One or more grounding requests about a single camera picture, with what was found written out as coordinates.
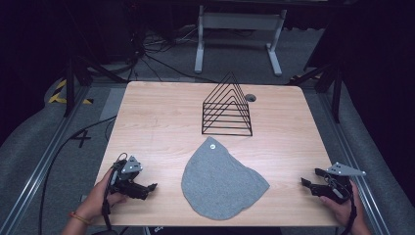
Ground black floor cable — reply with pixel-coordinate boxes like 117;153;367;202
38;115;117;235

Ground bundle of black floor cables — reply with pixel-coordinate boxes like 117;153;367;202
128;23;218;83

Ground white metal desk frame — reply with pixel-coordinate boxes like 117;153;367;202
194;4;289;78

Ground person's right hand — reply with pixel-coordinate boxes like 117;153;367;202
318;181;364;227

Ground black tripod stand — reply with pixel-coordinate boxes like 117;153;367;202
63;54;129;118
286;61;345;124

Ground person's left hand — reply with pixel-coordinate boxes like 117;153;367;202
83;168;128;220

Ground person's dark clothing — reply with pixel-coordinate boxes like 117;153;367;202
147;225;282;235

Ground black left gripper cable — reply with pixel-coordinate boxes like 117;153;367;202
101;152;129;231

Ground grey felt cloth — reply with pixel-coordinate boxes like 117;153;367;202
180;135;271;221

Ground black triangular wire rack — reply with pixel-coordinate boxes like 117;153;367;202
201;70;254;138

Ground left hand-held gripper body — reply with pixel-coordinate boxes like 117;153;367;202
109;155;151;201

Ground aluminium floor rail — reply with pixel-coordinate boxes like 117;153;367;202
0;85;90;235
317;92;393;235

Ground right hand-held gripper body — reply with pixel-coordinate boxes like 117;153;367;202
313;162;367;206

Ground orange bracelet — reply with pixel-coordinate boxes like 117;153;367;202
69;211;93;226

